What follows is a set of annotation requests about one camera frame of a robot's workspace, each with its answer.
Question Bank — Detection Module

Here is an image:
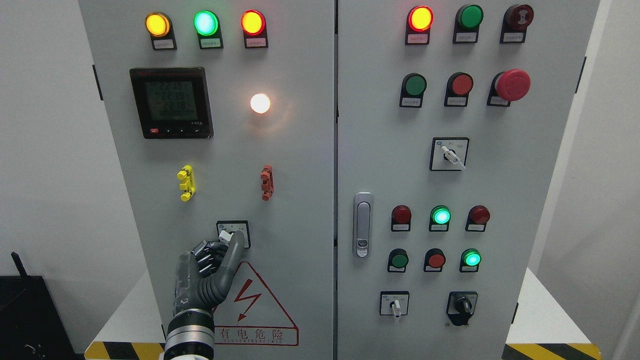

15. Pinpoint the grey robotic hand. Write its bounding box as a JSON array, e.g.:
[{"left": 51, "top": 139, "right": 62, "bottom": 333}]
[{"left": 173, "top": 231, "right": 246, "bottom": 316}]

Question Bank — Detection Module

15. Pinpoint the white rotary selector switch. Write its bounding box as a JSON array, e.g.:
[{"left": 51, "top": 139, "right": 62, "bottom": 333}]
[{"left": 215, "top": 219, "right": 252, "bottom": 249}]

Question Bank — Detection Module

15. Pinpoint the yellow indicator light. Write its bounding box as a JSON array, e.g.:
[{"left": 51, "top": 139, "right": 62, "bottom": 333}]
[{"left": 145, "top": 12, "right": 178, "bottom": 51}]

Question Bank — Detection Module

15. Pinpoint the red electrical hazard warning sticker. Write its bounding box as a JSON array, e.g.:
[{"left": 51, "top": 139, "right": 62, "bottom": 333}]
[{"left": 214, "top": 260, "right": 299, "bottom": 347}]

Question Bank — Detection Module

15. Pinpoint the yellow terminal connector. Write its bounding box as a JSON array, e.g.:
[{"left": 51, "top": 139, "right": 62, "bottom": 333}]
[{"left": 176, "top": 164, "right": 196, "bottom": 202}]

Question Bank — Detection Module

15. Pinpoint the red terminal connector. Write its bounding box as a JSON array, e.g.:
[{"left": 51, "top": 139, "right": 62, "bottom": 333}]
[{"left": 260, "top": 164, "right": 275, "bottom": 202}]

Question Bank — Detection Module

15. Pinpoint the yellow black hazard tape left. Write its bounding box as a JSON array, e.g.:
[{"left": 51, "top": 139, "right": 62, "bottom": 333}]
[{"left": 83, "top": 341, "right": 165, "bottom": 360}]

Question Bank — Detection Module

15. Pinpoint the yellow black hazard tape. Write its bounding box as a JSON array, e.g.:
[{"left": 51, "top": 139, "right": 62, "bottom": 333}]
[
  {"left": 502, "top": 342, "right": 602, "bottom": 360},
  {"left": 83, "top": 341, "right": 165, "bottom": 360}
]

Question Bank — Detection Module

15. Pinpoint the grey left cabinet door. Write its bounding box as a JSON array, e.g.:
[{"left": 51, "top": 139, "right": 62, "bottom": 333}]
[{"left": 78, "top": 0, "right": 335, "bottom": 360}]

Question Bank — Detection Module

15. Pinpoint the grey cabinet door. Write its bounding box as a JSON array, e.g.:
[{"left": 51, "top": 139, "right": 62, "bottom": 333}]
[
  {"left": 336, "top": 0, "right": 600, "bottom": 360},
  {"left": 78, "top": 0, "right": 335, "bottom": 360}
]

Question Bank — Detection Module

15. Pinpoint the black digital power meter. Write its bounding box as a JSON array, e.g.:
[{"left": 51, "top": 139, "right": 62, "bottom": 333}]
[{"left": 129, "top": 66, "right": 214, "bottom": 140}]

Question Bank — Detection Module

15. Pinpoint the black box with antenna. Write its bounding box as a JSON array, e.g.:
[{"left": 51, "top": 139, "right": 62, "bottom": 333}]
[{"left": 0, "top": 252, "right": 77, "bottom": 360}]

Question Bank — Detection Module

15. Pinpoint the clear white indicator lamp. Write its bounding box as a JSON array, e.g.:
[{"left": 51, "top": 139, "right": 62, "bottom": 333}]
[{"left": 249, "top": 93, "right": 271, "bottom": 115}]

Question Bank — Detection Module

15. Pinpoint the dark red indicator left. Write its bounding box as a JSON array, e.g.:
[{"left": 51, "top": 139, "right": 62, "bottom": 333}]
[{"left": 391, "top": 205, "right": 412, "bottom": 232}]

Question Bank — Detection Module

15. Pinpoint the dark red indicator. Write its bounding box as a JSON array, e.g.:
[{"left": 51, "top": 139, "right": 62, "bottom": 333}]
[
  {"left": 391, "top": 205, "right": 412, "bottom": 232},
  {"left": 465, "top": 205, "right": 490, "bottom": 232}
]

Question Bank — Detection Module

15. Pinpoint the red push button lower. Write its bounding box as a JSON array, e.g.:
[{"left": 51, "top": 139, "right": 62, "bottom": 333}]
[{"left": 423, "top": 248, "right": 446, "bottom": 272}]

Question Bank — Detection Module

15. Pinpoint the green lit indicator middle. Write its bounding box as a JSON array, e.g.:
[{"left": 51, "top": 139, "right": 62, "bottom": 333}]
[{"left": 429, "top": 205, "right": 451, "bottom": 232}]

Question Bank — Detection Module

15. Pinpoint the green indicator light top left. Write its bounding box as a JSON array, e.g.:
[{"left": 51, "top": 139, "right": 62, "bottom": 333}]
[{"left": 193, "top": 10, "right": 224, "bottom": 50}]

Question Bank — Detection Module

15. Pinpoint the red indicator light top left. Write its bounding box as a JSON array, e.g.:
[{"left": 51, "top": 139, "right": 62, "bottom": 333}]
[{"left": 240, "top": 9, "right": 269, "bottom": 49}]

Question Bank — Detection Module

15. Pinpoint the green lit push button lower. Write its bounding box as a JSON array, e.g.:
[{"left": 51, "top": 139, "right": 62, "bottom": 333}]
[{"left": 459, "top": 248, "right": 482, "bottom": 273}]

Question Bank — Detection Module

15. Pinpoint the dark red indicator right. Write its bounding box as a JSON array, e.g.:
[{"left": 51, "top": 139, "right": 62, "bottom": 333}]
[{"left": 465, "top": 205, "right": 490, "bottom": 232}]

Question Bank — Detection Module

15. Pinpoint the green push button second row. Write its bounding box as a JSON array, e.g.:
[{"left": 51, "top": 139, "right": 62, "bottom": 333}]
[{"left": 398, "top": 72, "right": 427, "bottom": 109}]

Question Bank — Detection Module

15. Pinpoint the grey right cabinet door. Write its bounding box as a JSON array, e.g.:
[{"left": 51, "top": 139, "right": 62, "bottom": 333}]
[{"left": 336, "top": 0, "right": 600, "bottom": 360}]

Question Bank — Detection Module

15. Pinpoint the red push button second row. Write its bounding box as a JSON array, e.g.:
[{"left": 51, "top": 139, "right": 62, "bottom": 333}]
[{"left": 443, "top": 71, "right": 474, "bottom": 107}]

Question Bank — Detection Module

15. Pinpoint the yellow black hazard tape right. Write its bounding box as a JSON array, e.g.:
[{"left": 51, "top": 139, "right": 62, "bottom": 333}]
[{"left": 502, "top": 342, "right": 602, "bottom": 360}]

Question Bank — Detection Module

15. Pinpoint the red lit indicator top right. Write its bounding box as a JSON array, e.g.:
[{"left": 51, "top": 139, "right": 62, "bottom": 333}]
[{"left": 404, "top": 5, "right": 434, "bottom": 46}]

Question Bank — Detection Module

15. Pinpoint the red emergency stop mushroom button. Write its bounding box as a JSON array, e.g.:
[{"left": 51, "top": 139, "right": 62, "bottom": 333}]
[{"left": 486, "top": 68, "right": 531, "bottom": 108}]

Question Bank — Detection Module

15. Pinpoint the green push button top right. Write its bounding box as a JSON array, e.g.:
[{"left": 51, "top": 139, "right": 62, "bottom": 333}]
[{"left": 452, "top": 4, "right": 484, "bottom": 44}]

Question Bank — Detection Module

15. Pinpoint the red buzzer alarm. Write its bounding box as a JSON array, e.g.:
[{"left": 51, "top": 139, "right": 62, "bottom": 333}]
[{"left": 499, "top": 4, "right": 534, "bottom": 44}]

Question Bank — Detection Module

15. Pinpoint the silver door latch handle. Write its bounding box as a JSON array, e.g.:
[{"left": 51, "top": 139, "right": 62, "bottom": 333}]
[{"left": 352, "top": 192, "right": 374, "bottom": 259}]

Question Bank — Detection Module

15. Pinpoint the white selector switch lower right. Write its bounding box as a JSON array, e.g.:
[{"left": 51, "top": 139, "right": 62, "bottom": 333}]
[{"left": 379, "top": 291, "right": 410, "bottom": 319}]

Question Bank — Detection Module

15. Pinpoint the black rotary knob switch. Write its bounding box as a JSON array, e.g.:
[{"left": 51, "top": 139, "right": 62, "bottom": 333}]
[{"left": 446, "top": 291, "right": 478, "bottom": 327}]

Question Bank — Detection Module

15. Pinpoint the white selector switch right upper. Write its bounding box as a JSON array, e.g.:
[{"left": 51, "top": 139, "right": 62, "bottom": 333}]
[{"left": 429, "top": 137, "right": 470, "bottom": 172}]

